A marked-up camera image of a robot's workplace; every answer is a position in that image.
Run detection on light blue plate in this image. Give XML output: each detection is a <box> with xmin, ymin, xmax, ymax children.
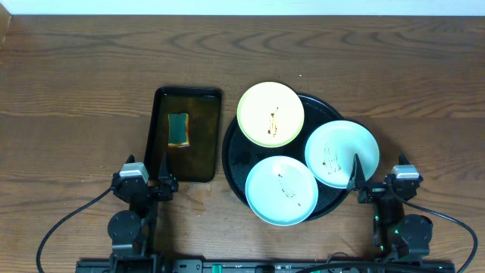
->
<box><xmin>305</xmin><ymin>121</ymin><xmax>380</xmax><ymax>189</ymax></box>
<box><xmin>245</xmin><ymin>155</ymin><xmax>318</xmax><ymax>226</ymax></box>

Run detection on green and orange sponge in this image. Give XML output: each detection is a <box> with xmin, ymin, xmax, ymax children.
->
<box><xmin>168</xmin><ymin>113</ymin><xmax>189</xmax><ymax>147</ymax></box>

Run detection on light blue plate front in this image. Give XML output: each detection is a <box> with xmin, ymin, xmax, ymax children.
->
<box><xmin>245</xmin><ymin>155</ymin><xmax>318</xmax><ymax>226</ymax></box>

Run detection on yellow plate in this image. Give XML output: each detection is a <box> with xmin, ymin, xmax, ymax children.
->
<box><xmin>236</xmin><ymin>82</ymin><xmax>305</xmax><ymax>148</ymax></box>

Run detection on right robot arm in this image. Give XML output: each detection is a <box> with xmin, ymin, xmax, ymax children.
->
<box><xmin>347</xmin><ymin>154</ymin><xmax>433</xmax><ymax>264</ymax></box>

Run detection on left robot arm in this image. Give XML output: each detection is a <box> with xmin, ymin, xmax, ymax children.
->
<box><xmin>108</xmin><ymin>155</ymin><xmax>178</xmax><ymax>273</ymax></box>

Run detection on black rectangular water tray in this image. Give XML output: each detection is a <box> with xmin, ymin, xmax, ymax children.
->
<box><xmin>144</xmin><ymin>86</ymin><xmax>222</xmax><ymax>183</ymax></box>

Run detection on black round tray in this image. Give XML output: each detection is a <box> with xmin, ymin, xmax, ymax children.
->
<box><xmin>222</xmin><ymin>93</ymin><xmax>343</xmax><ymax>205</ymax></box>

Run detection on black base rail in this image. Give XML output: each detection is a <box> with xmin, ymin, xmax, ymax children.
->
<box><xmin>75</xmin><ymin>259</ymin><xmax>455</xmax><ymax>273</ymax></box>

